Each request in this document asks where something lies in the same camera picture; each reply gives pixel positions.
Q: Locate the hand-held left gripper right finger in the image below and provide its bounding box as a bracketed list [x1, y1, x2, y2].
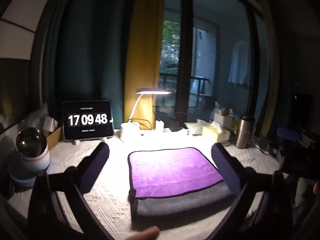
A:
[205, 142, 298, 240]

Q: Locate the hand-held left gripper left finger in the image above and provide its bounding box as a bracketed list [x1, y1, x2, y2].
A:
[26, 142, 118, 240]

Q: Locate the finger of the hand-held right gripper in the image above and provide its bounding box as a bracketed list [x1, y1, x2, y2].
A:
[276, 127, 302, 141]

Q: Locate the purple towel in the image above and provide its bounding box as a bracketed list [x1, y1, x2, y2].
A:
[127, 147, 224, 198]

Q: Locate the grey towel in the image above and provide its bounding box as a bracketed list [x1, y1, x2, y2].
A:
[128, 180, 237, 223]

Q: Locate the black monitor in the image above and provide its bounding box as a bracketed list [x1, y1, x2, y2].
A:
[289, 90, 314, 129]

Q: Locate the white tablet stand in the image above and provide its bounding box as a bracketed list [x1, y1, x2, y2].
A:
[71, 137, 107, 146]

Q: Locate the yellow tissue box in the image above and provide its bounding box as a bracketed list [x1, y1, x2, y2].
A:
[201, 124, 231, 143]

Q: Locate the steel tumbler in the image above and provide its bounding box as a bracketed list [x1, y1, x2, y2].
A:
[234, 115, 255, 149]

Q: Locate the black tablet with clock display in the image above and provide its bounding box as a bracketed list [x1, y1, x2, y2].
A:
[62, 100, 114, 140]

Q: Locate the white patterned tablecloth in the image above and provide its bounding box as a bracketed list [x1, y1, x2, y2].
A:
[6, 127, 288, 240]

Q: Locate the white storage basket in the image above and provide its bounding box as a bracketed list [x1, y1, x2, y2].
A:
[213, 109, 238, 130]

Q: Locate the white tissue pack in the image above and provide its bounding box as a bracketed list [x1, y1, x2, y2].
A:
[184, 119, 209, 135]

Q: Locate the cardboard box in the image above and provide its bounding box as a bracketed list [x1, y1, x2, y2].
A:
[46, 126, 63, 151]

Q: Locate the round glossy white device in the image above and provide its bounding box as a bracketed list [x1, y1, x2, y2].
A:
[7, 127, 51, 187]

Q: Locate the white desk lamp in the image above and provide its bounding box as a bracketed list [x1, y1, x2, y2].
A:
[120, 88, 173, 144]

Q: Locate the clear plastic bag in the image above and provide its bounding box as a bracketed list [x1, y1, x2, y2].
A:
[20, 103, 59, 133]

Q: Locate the balcony railing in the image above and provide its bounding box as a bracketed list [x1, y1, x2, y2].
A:
[159, 71, 213, 108]

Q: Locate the hanging white shirt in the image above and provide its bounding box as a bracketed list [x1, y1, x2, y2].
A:
[227, 39, 252, 85]

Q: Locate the yellow curtain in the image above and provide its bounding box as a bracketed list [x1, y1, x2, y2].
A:
[124, 0, 165, 128]

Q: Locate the teal curtain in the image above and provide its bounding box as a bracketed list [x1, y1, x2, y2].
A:
[41, 0, 139, 130]

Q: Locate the black cable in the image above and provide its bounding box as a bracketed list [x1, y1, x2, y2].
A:
[128, 118, 153, 131]

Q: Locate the dark window frame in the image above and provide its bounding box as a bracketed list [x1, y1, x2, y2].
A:
[176, 0, 198, 128]

